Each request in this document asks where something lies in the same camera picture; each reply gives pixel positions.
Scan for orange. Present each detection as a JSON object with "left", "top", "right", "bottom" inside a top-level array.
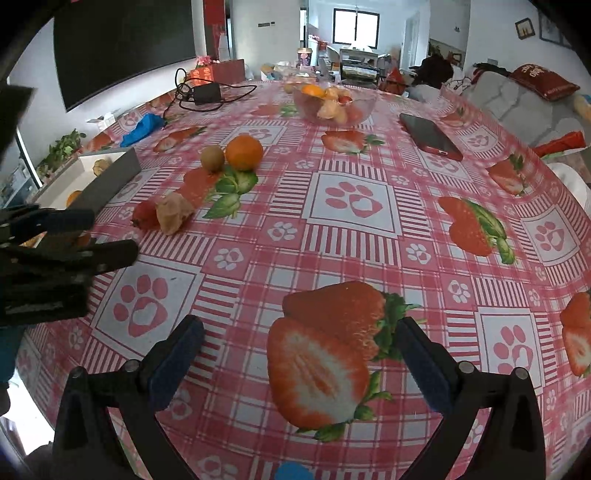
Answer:
[
  {"left": 66, "top": 190, "right": 82, "bottom": 207},
  {"left": 224, "top": 134, "right": 264, "bottom": 171}
]

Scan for red tomato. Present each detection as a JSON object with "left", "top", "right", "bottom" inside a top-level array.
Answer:
[{"left": 131, "top": 200, "right": 159, "bottom": 231}]

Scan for tan walnut front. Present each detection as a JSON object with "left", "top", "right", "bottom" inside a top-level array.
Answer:
[{"left": 92, "top": 158, "right": 112, "bottom": 177}]

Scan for tan walnut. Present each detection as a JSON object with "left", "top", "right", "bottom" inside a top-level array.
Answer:
[
  {"left": 156, "top": 192, "right": 194, "bottom": 235},
  {"left": 92, "top": 158, "right": 112, "bottom": 177}
]

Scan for brown kiwi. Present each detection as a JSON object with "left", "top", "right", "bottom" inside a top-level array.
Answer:
[{"left": 199, "top": 145, "right": 225, "bottom": 173}]

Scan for white shallow box tray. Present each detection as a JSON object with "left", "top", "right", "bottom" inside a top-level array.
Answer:
[{"left": 31, "top": 147, "right": 151, "bottom": 218}]

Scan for green potted plant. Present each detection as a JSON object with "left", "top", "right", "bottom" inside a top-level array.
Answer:
[{"left": 36, "top": 129, "right": 86, "bottom": 181}]

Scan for blue crumpled glove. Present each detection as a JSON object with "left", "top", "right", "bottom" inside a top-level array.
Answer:
[{"left": 120, "top": 113, "right": 165, "bottom": 148}]

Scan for black power adapter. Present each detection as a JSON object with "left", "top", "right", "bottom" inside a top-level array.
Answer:
[{"left": 191, "top": 82, "right": 222, "bottom": 105}]

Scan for red gift boxes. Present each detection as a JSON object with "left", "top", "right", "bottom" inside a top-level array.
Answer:
[{"left": 186, "top": 55, "right": 216, "bottom": 86}]

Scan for red checkered strawberry tablecloth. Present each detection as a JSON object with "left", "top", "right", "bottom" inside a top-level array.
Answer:
[{"left": 17, "top": 83, "right": 590, "bottom": 479}]

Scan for clear glass fruit bowl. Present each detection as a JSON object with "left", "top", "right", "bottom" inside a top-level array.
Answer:
[{"left": 293, "top": 83, "right": 378, "bottom": 128}]

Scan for dark red phone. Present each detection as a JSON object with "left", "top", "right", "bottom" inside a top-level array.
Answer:
[{"left": 400, "top": 113, "right": 463, "bottom": 162}]

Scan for grey sofa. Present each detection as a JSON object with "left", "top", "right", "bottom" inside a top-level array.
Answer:
[{"left": 461, "top": 71, "right": 590, "bottom": 147}]

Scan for red embroidered cushion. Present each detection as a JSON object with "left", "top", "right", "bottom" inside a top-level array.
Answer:
[{"left": 510, "top": 63, "right": 580, "bottom": 102}]

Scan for person in black seated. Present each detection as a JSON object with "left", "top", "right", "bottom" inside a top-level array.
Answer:
[{"left": 412, "top": 54, "right": 454, "bottom": 89}]

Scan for black wall television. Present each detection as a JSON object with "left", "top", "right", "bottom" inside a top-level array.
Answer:
[{"left": 53, "top": 0, "right": 195, "bottom": 110}]

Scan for black adapter cable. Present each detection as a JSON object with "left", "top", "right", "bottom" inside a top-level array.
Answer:
[{"left": 162, "top": 67, "right": 259, "bottom": 119}]

